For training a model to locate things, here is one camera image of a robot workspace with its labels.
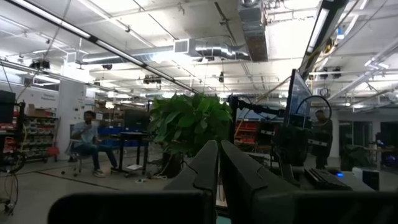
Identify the green plant in black pot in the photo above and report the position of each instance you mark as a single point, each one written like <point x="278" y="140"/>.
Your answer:
<point x="189" y="121"/>

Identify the red bin shelf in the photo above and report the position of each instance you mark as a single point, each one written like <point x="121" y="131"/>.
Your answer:
<point x="247" y="130"/>

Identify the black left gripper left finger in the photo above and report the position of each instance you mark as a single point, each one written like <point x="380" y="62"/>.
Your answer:
<point x="196" y="174"/>

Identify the black equipment stand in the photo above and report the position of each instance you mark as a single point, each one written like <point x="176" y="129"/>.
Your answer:
<point x="7" y="105"/>

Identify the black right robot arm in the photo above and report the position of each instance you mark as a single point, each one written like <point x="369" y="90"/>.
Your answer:
<point x="289" y="146"/>

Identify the rectangular silver ceiling duct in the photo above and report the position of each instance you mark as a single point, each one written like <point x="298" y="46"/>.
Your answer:
<point x="253" y="31"/>

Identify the shelf rack with bins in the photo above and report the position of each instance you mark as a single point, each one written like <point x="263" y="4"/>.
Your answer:
<point x="37" y="137"/>

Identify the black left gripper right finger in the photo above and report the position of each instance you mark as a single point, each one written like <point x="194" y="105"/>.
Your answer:
<point x="248" y="183"/>

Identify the person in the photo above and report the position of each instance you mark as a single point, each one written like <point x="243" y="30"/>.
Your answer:
<point x="85" y="133"/>
<point x="320" y="115"/>

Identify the office chair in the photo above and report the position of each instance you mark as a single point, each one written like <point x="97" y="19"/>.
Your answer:
<point x="74" y="155"/>

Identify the blue storage crates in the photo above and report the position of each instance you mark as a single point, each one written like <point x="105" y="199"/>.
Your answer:
<point x="109" y="132"/>

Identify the black desk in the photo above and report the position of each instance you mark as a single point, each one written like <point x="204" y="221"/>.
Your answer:
<point x="133" y="135"/>

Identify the workstation computer monitor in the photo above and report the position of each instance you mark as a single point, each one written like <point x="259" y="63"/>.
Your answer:
<point x="298" y="93"/>

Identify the black keyboard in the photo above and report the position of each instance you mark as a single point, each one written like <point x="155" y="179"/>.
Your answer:
<point x="326" y="179"/>

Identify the black overhead light bar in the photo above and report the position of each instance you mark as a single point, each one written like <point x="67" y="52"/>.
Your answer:
<point x="93" y="40"/>
<point x="320" y="31"/>

